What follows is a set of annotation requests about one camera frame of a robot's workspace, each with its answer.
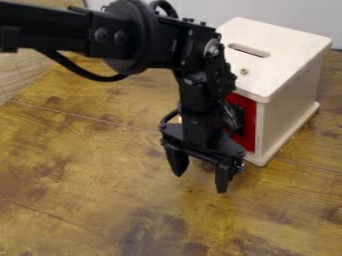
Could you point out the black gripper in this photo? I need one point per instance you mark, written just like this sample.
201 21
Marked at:
197 134

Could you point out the red drawer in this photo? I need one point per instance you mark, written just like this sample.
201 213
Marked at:
246 112

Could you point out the black metal drawer handle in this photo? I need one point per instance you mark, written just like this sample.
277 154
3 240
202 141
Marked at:
233 118

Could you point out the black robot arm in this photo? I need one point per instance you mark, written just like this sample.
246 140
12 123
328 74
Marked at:
107 45

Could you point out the white wooden drawer cabinet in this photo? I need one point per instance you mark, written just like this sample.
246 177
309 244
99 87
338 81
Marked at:
277 62

